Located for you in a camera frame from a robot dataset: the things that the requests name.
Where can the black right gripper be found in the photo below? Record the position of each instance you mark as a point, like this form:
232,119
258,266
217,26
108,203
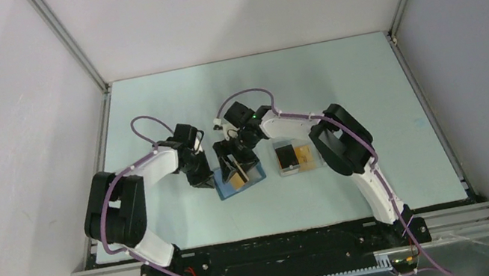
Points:
226,147

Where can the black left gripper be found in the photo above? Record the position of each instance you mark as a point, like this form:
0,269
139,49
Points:
205,178

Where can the thin credit card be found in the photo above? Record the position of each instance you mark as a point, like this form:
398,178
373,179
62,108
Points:
239,180

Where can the blue leather card holder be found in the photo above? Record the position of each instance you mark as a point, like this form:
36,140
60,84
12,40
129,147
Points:
225,191

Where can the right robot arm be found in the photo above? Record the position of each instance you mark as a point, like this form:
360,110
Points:
343,143

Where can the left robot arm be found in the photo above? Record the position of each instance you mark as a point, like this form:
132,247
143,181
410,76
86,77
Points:
116,213

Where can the black credit card stack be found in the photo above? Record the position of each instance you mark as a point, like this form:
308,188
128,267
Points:
286,157

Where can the clear acrylic card tray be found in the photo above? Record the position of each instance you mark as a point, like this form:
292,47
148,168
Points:
297,142

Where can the gold credit card stack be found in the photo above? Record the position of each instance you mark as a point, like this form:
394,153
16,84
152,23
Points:
305,157

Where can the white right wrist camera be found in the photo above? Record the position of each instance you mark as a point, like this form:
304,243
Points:
218,125

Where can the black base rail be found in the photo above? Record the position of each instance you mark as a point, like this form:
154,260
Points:
329,250

